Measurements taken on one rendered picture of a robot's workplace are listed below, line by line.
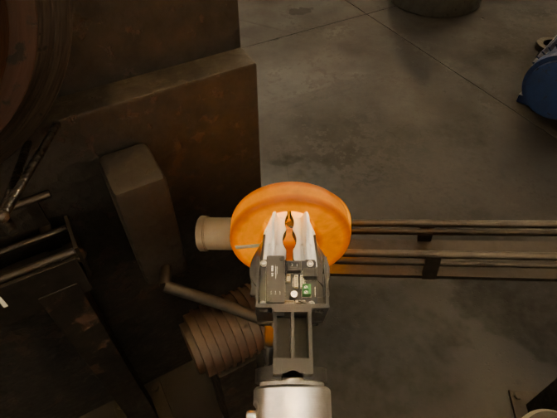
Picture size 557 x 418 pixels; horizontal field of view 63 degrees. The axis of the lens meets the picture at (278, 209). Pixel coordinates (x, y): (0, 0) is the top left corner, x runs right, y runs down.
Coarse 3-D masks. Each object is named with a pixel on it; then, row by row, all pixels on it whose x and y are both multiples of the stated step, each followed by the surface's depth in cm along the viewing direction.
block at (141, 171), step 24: (144, 144) 71; (120, 168) 67; (144, 168) 67; (120, 192) 64; (144, 192) 65; (168, 192) 68; (120, 216) 68; (144, 216) 68; (168, 216) 71; (144, 240) 72; (168, 240) 75; (144, 264) 76; (168, 264) 79
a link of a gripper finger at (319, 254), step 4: (316, 240) 53; (316, 244) 52; (316, 248) 52; (320, 248) 53; (316, 252) 52; (320, 252) 53; (316, 256) 52; (320, 256) 52; (320, 260) 52; (320, 264) 51; (328, 264) 51; (320, 268) 51; (328, 268) 51; (320, 272) 51; (328, 272) 51; (320, 276) 50; (328, 276) 51; (320, 280) 50; (328, 280) 51; (328, 292) 50
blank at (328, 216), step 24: (264, 192) 53; (288, 192) 53; (312, 192) 53; (240, 216) 54; (264, 216) 54; (312, 216) 54; (336, 216) 54; (240, 240) 57; (288, 240) 59; (336, 240) 57
